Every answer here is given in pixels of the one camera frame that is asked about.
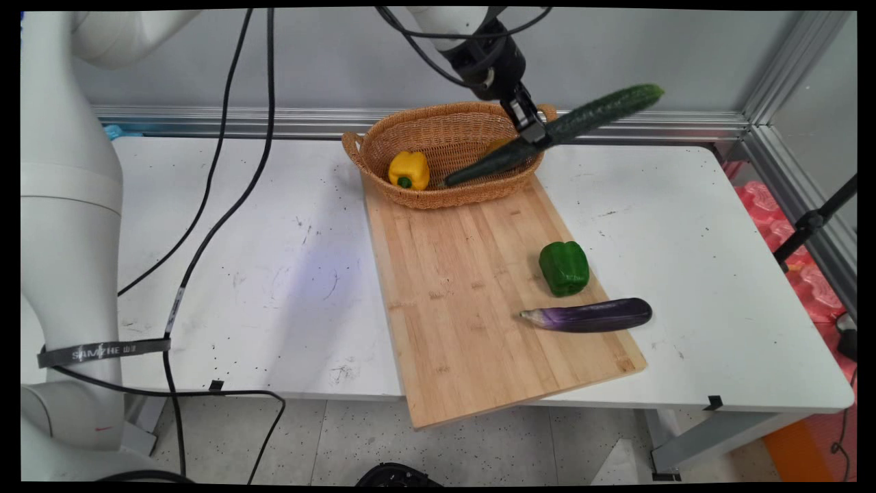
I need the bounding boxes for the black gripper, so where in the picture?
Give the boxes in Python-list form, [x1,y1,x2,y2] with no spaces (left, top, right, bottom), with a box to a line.
[448,19,552,146]

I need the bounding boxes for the long green cucumber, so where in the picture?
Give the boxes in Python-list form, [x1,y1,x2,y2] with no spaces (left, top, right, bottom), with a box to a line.
[443,83,665,188]

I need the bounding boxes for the woven wicker basket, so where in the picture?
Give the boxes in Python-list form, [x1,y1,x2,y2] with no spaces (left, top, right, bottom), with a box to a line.
[342,101,558,210]

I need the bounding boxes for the yellow bell pepper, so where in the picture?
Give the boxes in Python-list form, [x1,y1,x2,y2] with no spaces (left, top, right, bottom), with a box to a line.
[388,151,431,191]

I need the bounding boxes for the green bell pepper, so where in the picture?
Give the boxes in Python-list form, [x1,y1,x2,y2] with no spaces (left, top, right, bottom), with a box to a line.
[538,240,591,298]

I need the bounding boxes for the bamboo cutting board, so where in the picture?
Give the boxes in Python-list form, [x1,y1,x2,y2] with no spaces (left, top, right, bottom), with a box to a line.
[361,173,648,431]

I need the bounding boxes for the purple eggplant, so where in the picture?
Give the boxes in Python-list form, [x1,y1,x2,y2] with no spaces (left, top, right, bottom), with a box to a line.
[519,297,654,334]

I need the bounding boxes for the black tripod stand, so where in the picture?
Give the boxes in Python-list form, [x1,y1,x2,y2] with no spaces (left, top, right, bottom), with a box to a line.
[773,175,858,273]

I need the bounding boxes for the red foam mat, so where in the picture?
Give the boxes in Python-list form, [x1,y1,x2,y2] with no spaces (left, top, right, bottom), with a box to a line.
[722,161,858,357]

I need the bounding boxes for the grey metal table leg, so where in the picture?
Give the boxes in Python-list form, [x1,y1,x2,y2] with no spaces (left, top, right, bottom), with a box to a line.
[643,409,815,482]

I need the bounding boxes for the black round device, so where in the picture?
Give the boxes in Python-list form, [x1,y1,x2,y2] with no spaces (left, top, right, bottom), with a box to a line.
[355,462,444,488]

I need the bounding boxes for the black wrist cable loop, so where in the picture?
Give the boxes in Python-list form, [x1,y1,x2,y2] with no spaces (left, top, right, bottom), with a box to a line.
[374,7,554,88]

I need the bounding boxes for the black cable with white label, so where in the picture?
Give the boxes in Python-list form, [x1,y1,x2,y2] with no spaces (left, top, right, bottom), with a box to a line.
[161,8,276,477]

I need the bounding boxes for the thin black cable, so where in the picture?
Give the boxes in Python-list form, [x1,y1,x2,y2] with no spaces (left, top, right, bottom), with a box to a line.
[117,8,255,298]

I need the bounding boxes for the black cable along floor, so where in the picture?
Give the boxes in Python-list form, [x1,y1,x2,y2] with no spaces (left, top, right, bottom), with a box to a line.
[49,363,287,484]

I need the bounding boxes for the grey printed strap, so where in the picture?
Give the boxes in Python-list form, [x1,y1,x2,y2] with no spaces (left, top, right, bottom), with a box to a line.
[37,338,172,370]

